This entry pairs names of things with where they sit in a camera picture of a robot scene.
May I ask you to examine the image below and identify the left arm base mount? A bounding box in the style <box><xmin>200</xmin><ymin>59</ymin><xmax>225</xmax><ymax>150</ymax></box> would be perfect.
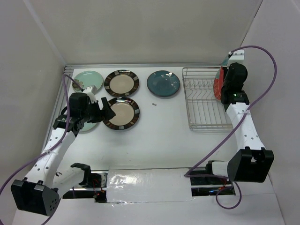
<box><xmin>63</xmin><ymin>171</ymin><xmax>108</xmax><ymax>203</ymax></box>

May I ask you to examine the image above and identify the white tape sheet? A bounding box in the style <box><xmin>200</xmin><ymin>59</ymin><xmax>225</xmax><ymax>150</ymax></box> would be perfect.
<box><xmin>106</xmin><ymin>169</ymin><xmax>193</xmax><ymax>203</ymax></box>

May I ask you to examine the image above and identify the red teal plate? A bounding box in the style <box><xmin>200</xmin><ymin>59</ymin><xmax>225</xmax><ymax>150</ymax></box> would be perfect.
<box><xmin>213</xmin><ymin>56</ymin><xmax>229</xmax><ymax>101</ymax></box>

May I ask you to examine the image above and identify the mint floral plate front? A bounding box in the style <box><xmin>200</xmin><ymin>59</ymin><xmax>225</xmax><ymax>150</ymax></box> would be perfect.
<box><xmin>79</xmin><ymin>122</ymin><xmax>98</xmax><ymax>133</ymax></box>

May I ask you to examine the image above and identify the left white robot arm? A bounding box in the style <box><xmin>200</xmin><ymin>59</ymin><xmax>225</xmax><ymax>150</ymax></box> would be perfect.
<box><xmin>11</xmin><ymin>93</ymin><xmax>115</xmax><ymax>216</ymax></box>

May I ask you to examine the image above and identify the black rim beige plate front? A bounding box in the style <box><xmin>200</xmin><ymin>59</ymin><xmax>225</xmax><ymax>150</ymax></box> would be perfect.
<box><xmin>103</xmin><ymin>97</ymin><xmax>140</xmax><ymax>131</ymax></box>

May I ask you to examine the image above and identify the black rim beige plate back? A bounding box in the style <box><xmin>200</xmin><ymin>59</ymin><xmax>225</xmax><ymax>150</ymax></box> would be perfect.
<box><xmin>104</xmin><ymin>70</ymin><xmax>140</xmax><ymax>97</ymax></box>

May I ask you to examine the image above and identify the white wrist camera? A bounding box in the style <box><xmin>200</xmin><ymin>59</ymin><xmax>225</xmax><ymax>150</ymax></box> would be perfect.
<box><xmin>227</xmin><ymin>50</ymin><xmax>245</xmax><ymax>65</ymax></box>
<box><xmin>83</xmin><ymin>85</ymin><xmax>97</xmax><ymax>103</ymax></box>

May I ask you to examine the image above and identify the dark teal plate back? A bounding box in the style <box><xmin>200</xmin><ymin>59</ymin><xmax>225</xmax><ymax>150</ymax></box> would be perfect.
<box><xmin>146</xmin><ymin>70</ymin><xmax>180</xmax><ymax>98</ymax></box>

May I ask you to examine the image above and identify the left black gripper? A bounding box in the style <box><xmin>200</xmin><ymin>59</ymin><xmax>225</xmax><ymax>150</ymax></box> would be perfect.
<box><xmin>81</xmin><ymin>97</ymin><xmax>116</xmax><ymax>123</ymax></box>

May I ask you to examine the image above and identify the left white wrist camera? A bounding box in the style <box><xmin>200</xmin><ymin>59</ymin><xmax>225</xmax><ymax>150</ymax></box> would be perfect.
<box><xmin>83</xmin><ymin>85</ymin><xmax>97</xmax><ymax>103</ymax></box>

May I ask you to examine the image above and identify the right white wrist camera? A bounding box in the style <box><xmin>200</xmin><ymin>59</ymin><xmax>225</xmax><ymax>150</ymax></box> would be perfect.
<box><xmin>227</xmin><ymin>50</ymin><xmax>245</xmax><ymax>65</ymax></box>

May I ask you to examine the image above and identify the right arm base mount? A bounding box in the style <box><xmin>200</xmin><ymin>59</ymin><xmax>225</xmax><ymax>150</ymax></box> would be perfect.
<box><xmin>190</xmin><ymin>177</ymin><xmax>235</xmax><ymax>197</ymax></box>

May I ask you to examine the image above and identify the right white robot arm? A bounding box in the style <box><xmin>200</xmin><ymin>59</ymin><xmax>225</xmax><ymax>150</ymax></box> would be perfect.
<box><xmin>204</xmin><ymin>62</ymin><xmax>274</xmax><ymax>184</ymax></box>

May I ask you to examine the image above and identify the mint floral plate back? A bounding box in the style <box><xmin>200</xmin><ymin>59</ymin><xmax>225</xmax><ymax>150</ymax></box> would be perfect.
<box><xmin>72</xmin><ymin>71</ymin><xmax>104</xmax><ymax>93</ymax></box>

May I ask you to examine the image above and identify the mint floral plate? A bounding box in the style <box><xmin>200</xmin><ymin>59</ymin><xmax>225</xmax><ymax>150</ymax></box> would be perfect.
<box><xmin>79</xmin><ymin>122</ymin><xmax>98</xmax><ymax>133</ymax></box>
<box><xmin>72</xmin><ymin>71</ymin><xmax>104</xmax><ymax>93</ymax></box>

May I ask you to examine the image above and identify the black rim beige plate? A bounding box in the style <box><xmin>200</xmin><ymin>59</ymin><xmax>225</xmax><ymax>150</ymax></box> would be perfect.
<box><xmin>104</xmin><ymin>70</ymin><xmax>140</xmax><ymax>97</ymax></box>
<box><xmin>103</xmin><ymin>97</ymin><xmax>140</xmax><ymax>131</ymax></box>

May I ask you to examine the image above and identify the metal wire dish rack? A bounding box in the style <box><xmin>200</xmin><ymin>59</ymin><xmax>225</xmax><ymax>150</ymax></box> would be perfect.
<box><xmin>182</xmin><ymin>66</ymin><xmax>233</xmax><ymax>133</ymax></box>

